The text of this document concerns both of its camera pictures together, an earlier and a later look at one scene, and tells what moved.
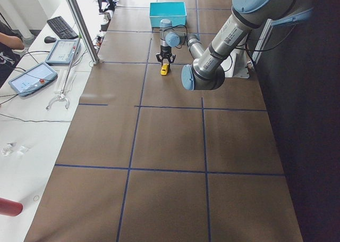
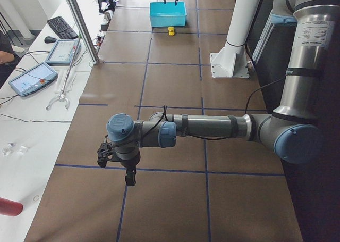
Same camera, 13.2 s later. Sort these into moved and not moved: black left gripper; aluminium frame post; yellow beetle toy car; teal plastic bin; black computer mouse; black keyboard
Moved: black left gripper; yellow beetle toy car
Not moved: black computer mouse; black keyboard; aluminium frame post; teal plastic bin
